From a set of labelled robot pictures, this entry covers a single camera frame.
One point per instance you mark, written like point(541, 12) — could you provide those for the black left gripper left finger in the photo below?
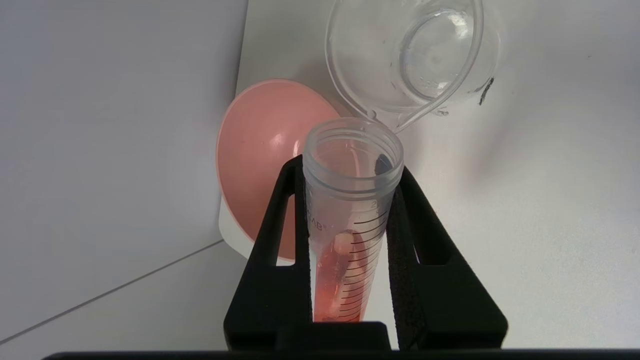
point(272, 300)

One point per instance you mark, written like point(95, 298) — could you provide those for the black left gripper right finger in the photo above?
point(440, 305)

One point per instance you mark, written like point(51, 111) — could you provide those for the test tube with red pigment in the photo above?
point(345, 225)

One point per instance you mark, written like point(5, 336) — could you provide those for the pink plastic bowl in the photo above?
point(260, 150)

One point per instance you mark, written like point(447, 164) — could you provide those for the clear glass beaker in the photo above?
point(380, 60)

